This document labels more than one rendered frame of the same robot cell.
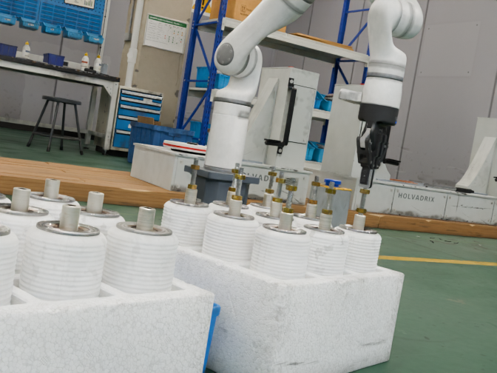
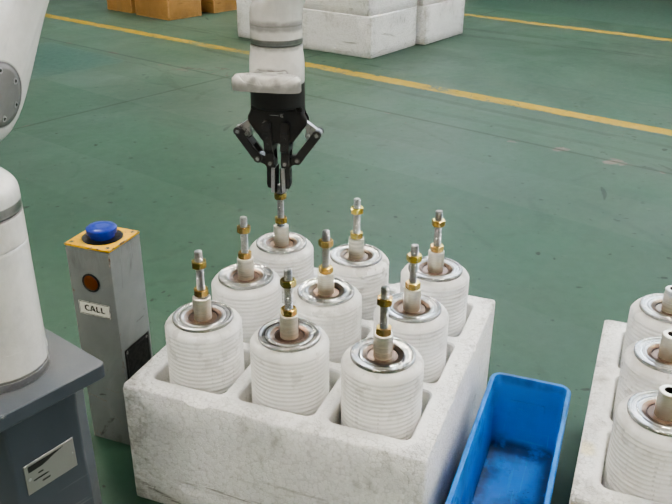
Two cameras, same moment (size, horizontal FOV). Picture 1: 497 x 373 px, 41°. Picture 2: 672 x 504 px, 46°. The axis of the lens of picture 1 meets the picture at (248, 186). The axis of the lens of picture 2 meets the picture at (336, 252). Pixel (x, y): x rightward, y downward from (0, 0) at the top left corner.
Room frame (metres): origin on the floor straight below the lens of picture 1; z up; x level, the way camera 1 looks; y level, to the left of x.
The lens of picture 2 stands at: (1.59, 0.82, 0.76)
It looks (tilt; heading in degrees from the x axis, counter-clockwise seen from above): 26 degrees down; 250
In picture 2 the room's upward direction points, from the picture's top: straight up
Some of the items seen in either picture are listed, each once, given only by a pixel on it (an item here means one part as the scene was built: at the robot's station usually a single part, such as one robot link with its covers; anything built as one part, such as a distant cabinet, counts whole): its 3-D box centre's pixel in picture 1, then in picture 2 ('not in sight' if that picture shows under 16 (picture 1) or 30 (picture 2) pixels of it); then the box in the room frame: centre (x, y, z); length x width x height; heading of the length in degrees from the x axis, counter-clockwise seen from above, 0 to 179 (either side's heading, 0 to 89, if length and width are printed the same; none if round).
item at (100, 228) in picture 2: (332, 183); (101, 232); (1.55, -0.19, 0.32); 0.04 x 0.04 x 0.02
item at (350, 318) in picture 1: (261, 297); (325, 392); (1.29, -0.06, 0.09); 0.39 x 0.39 x 0.18; 49
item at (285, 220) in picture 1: (285, 222); (435, 261); (1.12, -0.07, 0.26); 0.02 x 0.02 x 0.03
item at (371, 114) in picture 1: (376, 126); (278, 109); (1.30, -0.23, 0.46); 0.08 x 0.08 x 0.09
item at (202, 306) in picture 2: (268, 201); (202, 307); (1.45, -0.05, 0.26); 0.02 x 0.02 x 0.03
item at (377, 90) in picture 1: (373, 89); (273, 61); (1.31, -0.21, 0.53); 0.11 x 0.09 x 0.06; 61
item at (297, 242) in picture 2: (357, 229); (281, 243); (1.30, -0.23, 0.25); 0.08 x 0.08 x 0.01
